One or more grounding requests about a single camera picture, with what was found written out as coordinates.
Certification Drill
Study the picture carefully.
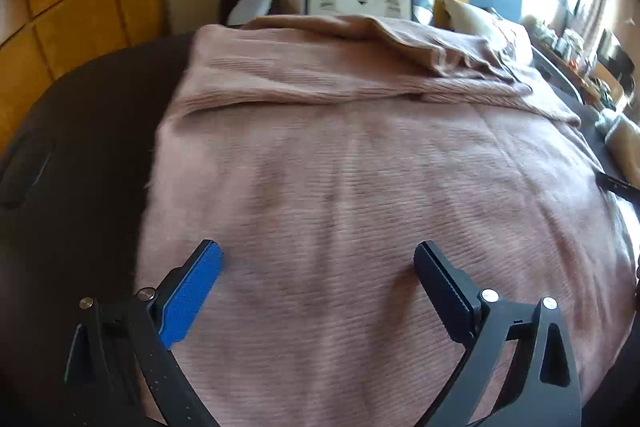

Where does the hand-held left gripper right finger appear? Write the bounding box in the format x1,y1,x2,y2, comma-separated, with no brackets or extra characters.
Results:
413,241,583,427

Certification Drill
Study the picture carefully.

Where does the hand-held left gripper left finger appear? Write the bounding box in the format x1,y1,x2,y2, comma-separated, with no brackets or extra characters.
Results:
62,239,224,427

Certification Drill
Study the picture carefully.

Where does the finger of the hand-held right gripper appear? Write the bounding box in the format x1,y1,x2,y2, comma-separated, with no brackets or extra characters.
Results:
596,173,640,204

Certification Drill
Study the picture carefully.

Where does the pink knit sweater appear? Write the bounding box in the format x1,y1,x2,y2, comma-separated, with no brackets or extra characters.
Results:
132,14,640,427

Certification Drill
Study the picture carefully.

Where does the beige folded garment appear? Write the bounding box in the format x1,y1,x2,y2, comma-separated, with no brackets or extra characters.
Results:
597,109,640,168

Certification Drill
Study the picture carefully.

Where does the cluttered side shelf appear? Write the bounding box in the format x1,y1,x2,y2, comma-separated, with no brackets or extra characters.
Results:
522,2,640,108

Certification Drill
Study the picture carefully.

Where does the beige deer print cushion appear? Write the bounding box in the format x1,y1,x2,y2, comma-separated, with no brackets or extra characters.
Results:
442,0,533,64

